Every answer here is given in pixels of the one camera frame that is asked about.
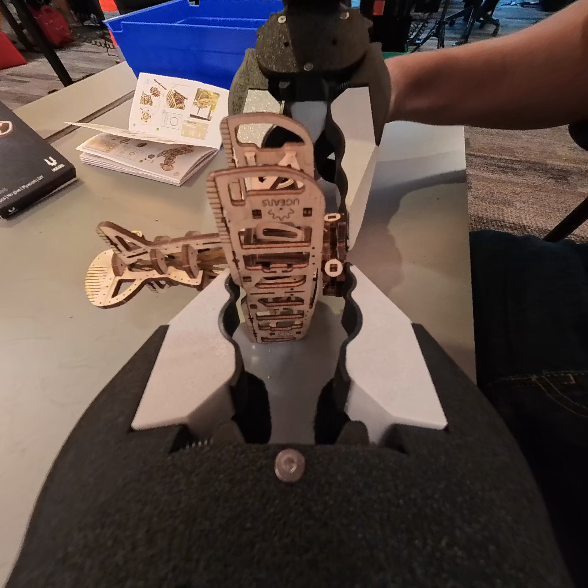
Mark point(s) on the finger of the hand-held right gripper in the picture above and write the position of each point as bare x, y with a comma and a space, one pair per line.
264, 103
358, 151

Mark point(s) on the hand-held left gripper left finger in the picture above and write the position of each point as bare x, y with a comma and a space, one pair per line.
183, 367

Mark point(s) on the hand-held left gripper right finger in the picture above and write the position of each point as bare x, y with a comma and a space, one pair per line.
390, 367

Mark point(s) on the wooden model airplane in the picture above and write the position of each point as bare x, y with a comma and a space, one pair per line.
275, 204

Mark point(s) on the person's right forearm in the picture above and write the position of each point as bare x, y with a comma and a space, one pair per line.
482, 82

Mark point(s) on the grey desk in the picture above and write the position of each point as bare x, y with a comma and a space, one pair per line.
82, 101
55, 344

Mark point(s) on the blue plastic bin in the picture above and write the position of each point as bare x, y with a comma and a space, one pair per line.
183, 46

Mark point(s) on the open instruction booklet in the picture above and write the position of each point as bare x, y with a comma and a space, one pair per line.
151, 156

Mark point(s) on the person's dark jeans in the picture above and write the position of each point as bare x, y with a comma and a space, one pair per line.
528, 321

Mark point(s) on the black chair leg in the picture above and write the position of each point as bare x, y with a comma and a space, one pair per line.
567, 219

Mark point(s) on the red bag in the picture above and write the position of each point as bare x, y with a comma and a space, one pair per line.
53, 25
11, 53

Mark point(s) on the black product box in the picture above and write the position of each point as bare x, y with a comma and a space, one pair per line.
27, 160

